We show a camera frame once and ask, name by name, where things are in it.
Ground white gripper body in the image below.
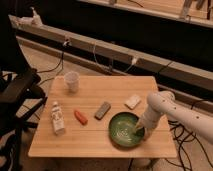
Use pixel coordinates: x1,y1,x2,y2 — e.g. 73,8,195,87
139,107,163,130

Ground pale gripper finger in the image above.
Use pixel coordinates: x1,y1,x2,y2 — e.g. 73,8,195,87
134,122,144,134
143,129,153,141

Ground green ceramic bowl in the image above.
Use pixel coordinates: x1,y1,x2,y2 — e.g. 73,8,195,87
108,112,145,148

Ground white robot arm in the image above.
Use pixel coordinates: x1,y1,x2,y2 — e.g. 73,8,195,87
135,91,213,144

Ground white sponge block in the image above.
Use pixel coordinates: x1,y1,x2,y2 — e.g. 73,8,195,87
125,95,141,110

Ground grey rectangular block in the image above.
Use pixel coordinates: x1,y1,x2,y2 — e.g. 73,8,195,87
94,102,111,120

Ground orange carrot-shaped object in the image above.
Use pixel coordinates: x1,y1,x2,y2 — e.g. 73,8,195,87
74,110,88,125

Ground wooden table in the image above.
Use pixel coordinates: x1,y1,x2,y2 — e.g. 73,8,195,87
28,76,177,158

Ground white plastic cup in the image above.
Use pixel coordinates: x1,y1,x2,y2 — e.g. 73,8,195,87
64,71,79,92

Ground white glue bottle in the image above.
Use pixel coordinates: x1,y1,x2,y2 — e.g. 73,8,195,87
51,101,65,135

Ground black chair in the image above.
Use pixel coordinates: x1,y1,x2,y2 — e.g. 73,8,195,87
0,69,47,171

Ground black floor cables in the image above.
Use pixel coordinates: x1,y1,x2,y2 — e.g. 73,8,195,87
164,99,213,171

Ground long metal rail beam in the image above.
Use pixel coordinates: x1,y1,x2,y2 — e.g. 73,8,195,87
9,15,213,91

